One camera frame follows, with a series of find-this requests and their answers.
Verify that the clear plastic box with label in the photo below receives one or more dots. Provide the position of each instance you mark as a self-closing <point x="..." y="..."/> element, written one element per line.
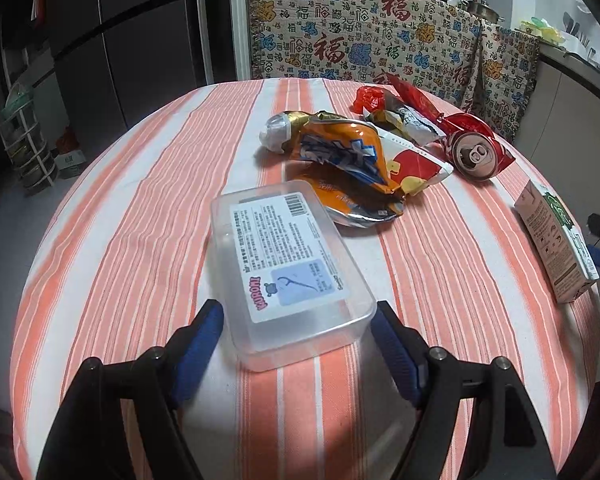
<point x="285" y="270"/>

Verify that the grey kitchen counter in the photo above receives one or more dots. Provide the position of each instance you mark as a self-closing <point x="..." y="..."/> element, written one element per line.
<point x="565" y="95"/>

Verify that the crumpled red plastic wrapper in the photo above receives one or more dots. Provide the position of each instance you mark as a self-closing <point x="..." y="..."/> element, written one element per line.
<point x="369" y="97"/>

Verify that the printed patterned blanket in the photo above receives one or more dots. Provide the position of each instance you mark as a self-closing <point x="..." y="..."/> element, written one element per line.
<point x="360" y="35"/>

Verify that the red bag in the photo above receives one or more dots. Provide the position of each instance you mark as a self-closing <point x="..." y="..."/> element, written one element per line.
<point x="70" y="152"/>

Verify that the dark grey refrigerator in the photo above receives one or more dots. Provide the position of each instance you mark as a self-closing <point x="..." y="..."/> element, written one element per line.
<point x="130" y="35"/>

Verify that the crushed red can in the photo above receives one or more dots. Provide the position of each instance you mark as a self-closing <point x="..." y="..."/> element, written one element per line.
<point x="472" y="152"/>

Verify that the small drink carton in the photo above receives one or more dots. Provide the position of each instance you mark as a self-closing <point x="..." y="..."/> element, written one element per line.
<point x="555" y="240"/>

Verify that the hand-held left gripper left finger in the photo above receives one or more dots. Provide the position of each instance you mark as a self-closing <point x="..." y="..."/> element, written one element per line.
<point x="200" y="345"/>

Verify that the green and yellow plastic item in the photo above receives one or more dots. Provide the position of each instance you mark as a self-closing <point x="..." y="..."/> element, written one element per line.
<point x="542" y="30"/>

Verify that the long red sachet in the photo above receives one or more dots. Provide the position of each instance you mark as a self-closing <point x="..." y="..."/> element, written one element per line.
<point x="417" y="100"/>

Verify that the hanging kitchen utensils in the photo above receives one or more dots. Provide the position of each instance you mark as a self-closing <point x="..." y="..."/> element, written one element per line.
<point x="585" y="35"/>

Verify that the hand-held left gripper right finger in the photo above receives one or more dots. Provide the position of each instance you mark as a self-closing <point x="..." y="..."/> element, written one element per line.
<point x="395" y="355"/>

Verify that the crumpled orange snack bag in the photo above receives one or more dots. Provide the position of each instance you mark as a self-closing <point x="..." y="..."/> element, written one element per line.
<point x="350" y="170"/>

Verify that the steel pot with lid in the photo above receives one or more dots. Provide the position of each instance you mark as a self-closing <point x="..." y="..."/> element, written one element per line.
<point x="480" y="10"/>

